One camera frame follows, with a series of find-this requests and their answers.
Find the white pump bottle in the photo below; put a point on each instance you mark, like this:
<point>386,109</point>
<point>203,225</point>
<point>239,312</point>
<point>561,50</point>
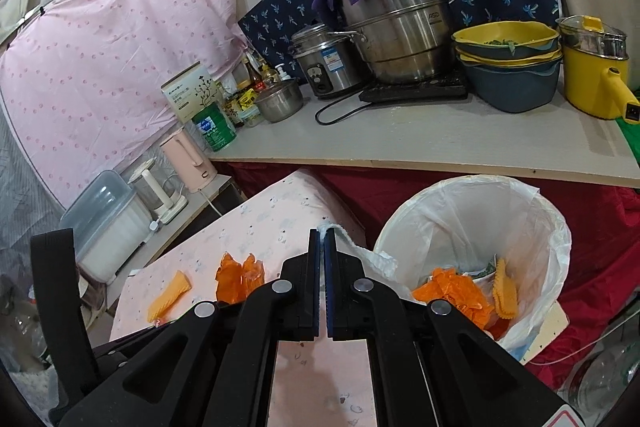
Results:
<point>283,74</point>

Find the steel rice cooker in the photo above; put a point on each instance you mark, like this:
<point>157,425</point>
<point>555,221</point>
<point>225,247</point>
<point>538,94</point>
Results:
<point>325,62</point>

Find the grey quilted cloth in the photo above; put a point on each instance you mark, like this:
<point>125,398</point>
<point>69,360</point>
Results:
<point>20,187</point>

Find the clear plastic bottle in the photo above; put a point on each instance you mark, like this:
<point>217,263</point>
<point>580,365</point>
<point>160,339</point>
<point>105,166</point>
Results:
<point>610,372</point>

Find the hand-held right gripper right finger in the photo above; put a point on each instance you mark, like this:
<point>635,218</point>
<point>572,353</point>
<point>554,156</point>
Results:
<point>330,282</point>

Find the yellow ribbed wrapper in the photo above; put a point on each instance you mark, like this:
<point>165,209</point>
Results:
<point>505,292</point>
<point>167,297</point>

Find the yellow electric pot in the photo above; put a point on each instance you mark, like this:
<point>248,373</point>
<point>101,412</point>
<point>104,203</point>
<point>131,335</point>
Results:
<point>590,82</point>

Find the yellow and blue basin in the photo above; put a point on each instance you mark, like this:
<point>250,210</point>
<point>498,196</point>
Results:
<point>505,34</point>
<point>510,87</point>

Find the pink dotted curtain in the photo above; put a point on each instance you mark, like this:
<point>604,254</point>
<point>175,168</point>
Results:
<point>100,57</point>

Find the large steel steamer pot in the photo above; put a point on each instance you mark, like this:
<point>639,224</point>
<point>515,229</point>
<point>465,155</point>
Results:
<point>400,32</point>

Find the brown sauce bottle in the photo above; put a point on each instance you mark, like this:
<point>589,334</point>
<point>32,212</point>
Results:
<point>246,77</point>

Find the black induction cooker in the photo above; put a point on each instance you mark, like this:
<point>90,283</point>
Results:
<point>415,93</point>

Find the white lined trash bin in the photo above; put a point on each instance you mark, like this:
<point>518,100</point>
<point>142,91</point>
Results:
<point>475,217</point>

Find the plant print cardboard box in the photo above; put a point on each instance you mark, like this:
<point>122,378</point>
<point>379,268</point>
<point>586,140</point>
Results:
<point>190,92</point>

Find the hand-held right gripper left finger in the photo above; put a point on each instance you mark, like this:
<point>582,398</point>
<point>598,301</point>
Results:
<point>314,282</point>

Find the white glass kettle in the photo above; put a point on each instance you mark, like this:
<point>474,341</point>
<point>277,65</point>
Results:
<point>160,197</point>

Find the small steel bowl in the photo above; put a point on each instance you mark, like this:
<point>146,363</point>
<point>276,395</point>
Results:
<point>280,102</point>

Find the white paper towel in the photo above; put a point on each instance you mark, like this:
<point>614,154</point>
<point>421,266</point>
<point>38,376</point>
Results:
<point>370,262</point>

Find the dark red cloth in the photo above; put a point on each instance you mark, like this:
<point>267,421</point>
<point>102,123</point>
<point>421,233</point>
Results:
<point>600,257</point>

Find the white clear-lid storage box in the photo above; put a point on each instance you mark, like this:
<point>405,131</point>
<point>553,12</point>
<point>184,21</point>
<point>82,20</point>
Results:
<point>110,237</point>

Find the pink electric kettle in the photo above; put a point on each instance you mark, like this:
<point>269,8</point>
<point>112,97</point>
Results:
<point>185,162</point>

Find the dark sauce jar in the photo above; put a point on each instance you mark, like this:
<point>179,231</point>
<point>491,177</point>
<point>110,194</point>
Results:
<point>233,112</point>

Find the green tin can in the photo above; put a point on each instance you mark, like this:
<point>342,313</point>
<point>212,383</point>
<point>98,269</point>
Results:
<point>212,129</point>

